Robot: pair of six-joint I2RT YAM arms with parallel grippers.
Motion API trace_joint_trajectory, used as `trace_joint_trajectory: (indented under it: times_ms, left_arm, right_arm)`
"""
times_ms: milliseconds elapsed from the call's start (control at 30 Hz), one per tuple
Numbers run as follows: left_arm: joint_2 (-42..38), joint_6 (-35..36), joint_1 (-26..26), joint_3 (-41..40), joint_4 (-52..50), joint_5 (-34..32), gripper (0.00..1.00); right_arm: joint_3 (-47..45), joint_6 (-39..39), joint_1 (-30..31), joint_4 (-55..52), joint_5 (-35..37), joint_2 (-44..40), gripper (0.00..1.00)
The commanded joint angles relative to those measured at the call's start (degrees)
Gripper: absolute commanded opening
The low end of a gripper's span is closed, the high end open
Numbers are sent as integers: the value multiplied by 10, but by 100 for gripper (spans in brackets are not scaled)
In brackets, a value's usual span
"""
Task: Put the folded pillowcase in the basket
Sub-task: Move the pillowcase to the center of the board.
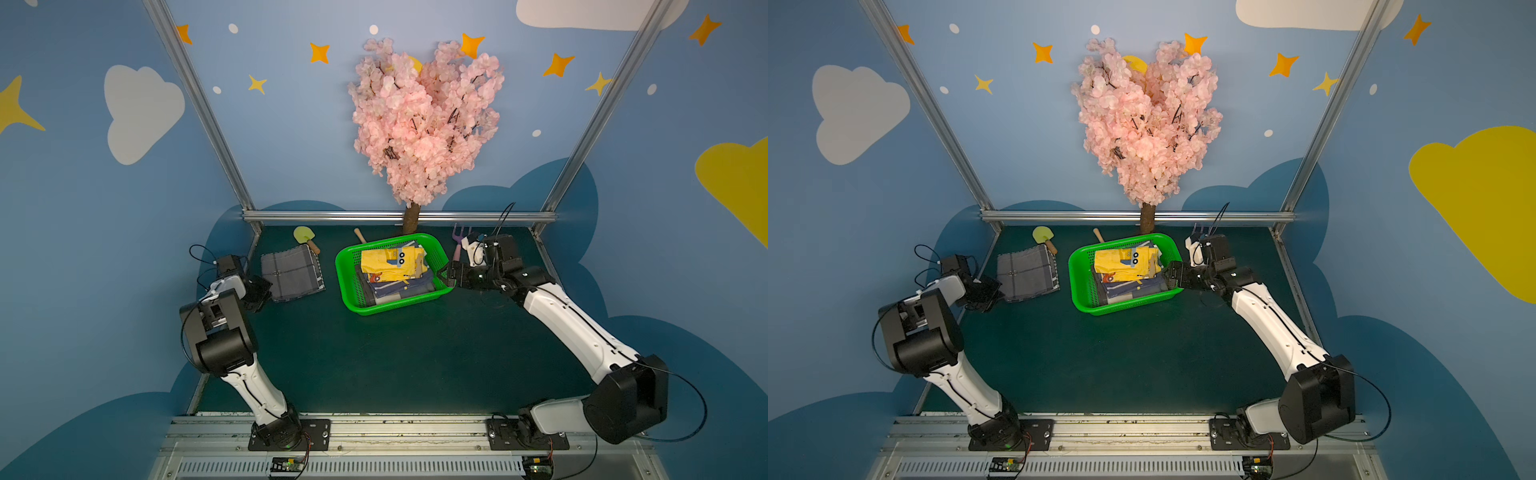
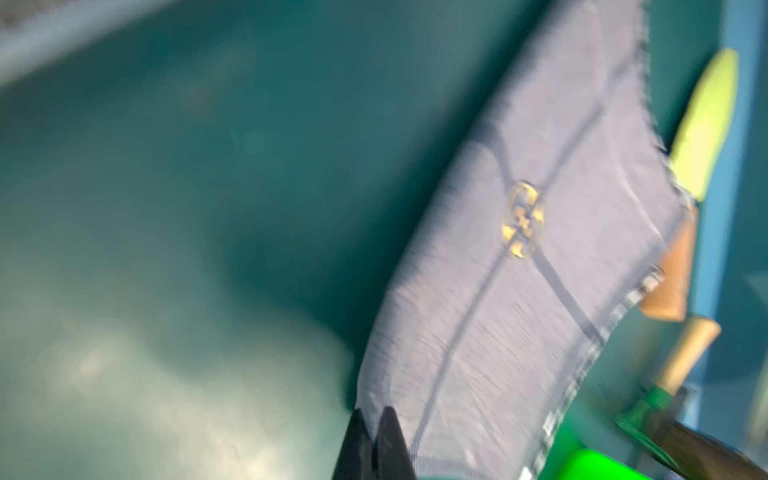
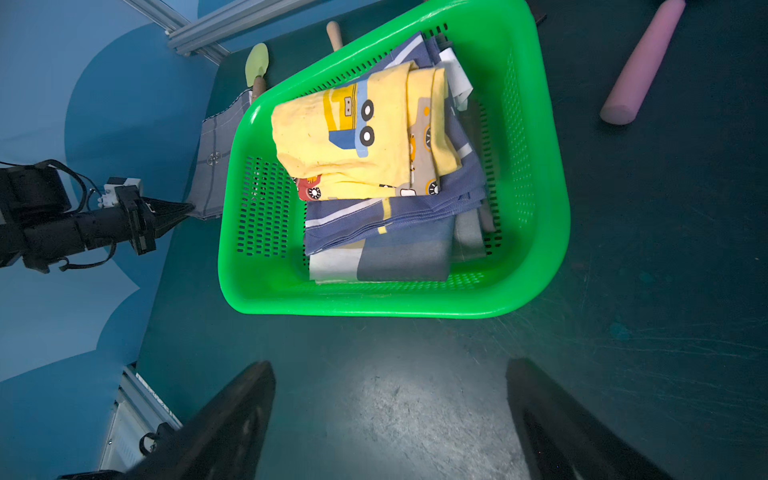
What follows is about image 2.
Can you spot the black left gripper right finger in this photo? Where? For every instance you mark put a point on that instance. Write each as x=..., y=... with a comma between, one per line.
x=392, y=458

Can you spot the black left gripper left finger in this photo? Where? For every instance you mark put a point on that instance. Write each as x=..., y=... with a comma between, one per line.
x=355, y=459

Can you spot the grey striped cloth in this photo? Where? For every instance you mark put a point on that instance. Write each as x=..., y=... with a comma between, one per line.
x=547, y=227

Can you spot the green plastic basket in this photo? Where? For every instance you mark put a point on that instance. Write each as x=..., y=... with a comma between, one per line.
x=570, y=459

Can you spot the green toy shovel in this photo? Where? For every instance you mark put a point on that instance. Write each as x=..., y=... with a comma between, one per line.
x=695, y=150

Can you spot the wooden handle tool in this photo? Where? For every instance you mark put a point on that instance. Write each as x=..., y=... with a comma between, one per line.
x=698, y=335

